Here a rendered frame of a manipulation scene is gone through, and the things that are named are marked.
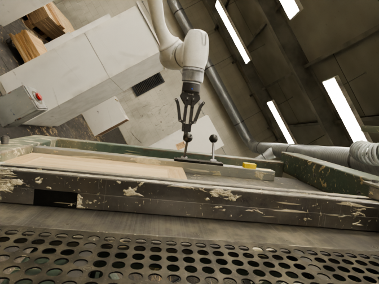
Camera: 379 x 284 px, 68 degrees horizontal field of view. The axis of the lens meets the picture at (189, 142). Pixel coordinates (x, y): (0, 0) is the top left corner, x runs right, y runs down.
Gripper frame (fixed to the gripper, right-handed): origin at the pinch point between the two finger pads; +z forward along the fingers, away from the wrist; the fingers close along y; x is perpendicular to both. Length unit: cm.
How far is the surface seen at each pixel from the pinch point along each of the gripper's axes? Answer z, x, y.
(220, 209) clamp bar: 13, 57, -4
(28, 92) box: -9, -12, 68
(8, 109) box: 0, -11, 76
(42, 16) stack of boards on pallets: -157, -445, 246
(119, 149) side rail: 12.4, -17.0, 28.4
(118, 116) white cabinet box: 11, -463, 94
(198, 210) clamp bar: 14, 57, 1
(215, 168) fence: 12.9, 7.0, -12.8
